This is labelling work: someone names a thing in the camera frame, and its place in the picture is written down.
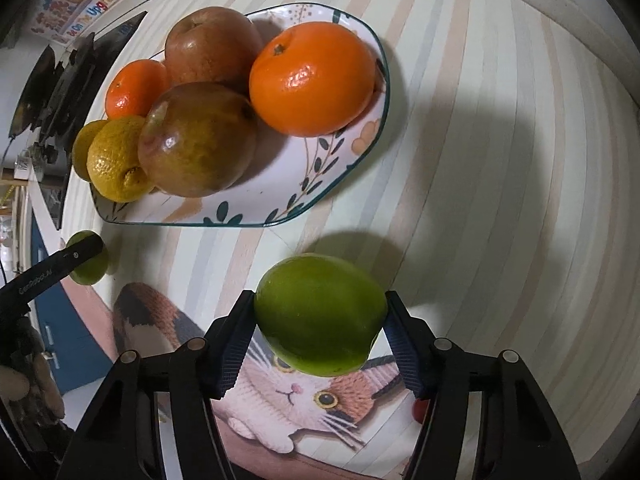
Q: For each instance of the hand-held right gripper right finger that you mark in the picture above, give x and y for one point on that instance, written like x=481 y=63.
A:
x=400 y=355

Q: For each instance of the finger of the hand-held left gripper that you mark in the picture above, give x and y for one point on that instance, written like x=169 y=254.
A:
x=82 y=251

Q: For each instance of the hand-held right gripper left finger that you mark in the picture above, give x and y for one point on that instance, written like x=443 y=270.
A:
x=230 y=355

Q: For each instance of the green apple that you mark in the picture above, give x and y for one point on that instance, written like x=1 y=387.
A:
x=92 y=272
x=320 y=310

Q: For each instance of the yellow lemon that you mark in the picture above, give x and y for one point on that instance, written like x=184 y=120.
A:
x=115 y=160
x=82 y=147

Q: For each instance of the brown russet apple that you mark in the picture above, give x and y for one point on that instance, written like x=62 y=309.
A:
x=195 y=145
x=210 y=45

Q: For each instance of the orange tangerine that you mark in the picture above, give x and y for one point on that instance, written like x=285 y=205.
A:
x=132 y=87
x=312 y=77

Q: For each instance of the oval floral ceramic plate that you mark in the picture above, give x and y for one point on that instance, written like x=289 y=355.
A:
x=280 y=185

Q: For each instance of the person's left hand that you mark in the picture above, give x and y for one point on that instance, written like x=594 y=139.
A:
x=14 y=382

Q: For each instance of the cat-shaped mat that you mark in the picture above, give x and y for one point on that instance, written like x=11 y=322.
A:
x=310 y=400

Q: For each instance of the black gas stove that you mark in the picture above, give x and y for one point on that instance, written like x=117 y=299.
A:
x=75 y=75

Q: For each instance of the striped table mat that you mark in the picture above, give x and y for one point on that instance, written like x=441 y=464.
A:
x=500 y=185

